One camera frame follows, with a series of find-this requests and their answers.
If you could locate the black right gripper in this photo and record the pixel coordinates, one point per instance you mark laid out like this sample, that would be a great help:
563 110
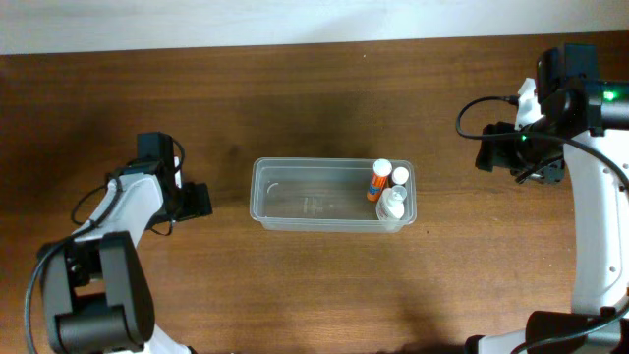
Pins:
491 147

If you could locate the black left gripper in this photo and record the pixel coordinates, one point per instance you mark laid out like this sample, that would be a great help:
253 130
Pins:
198 200

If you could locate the dark bottle white cap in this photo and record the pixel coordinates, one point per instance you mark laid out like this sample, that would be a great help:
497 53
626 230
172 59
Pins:
399 176

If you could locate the orange tube white cap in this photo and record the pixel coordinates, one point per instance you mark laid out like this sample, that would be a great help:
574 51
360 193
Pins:
381 169

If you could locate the white squeeze bottle clear cap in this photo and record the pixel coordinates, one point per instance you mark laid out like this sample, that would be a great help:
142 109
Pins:
390 206

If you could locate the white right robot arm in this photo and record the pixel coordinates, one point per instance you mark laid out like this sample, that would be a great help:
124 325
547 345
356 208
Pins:
598 169

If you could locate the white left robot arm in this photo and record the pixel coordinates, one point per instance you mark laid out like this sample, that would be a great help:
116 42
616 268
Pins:
95 295

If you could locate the clear plastic container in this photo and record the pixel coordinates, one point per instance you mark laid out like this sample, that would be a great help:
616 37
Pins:
323 195

